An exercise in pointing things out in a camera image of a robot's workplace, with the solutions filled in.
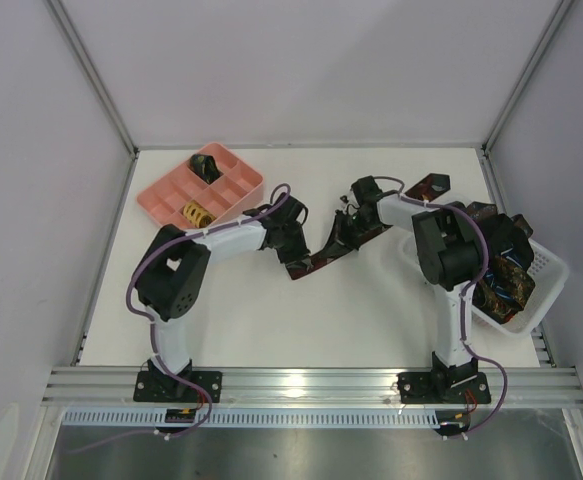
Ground dark red patterned tie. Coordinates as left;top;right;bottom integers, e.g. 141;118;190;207
287;172;451;282

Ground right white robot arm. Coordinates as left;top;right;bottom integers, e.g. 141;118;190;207
344;173;488;404

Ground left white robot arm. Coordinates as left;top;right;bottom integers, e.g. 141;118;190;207
126;193;309;402

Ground pile of dark ties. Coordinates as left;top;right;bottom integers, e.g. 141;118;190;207
465;202;535;325

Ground pink compartment organizer tray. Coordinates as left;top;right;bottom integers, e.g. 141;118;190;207
136;142;265;229

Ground rolled yellow patterned tie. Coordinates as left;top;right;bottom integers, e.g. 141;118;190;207
182;200;216;229

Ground rolled black yellow tie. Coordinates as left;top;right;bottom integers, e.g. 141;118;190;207
189;154;222;184

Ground white plastic basket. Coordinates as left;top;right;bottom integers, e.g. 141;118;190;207
400;196;570;340

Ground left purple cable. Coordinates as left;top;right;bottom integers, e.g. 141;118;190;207
65;182;292;454

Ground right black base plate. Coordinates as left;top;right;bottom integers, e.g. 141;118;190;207
397;371;492;405

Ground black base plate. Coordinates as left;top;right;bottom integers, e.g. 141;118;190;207
397;371;492;405
133;370;223;403

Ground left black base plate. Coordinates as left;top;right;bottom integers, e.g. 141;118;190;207
133;370;223;403

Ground aluminium front rail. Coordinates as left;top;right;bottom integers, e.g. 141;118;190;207
42;366;583;409

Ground white slotted cable duct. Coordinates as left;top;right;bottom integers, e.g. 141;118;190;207
62;407;440;429

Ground right aluminium frame post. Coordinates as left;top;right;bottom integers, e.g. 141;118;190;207
481;0;577;156

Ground aluminium frame post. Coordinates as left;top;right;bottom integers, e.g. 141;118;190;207
42;0;138;159
481;0;577;156

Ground left aluminium frame post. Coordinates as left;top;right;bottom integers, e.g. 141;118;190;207
42;0;138;159

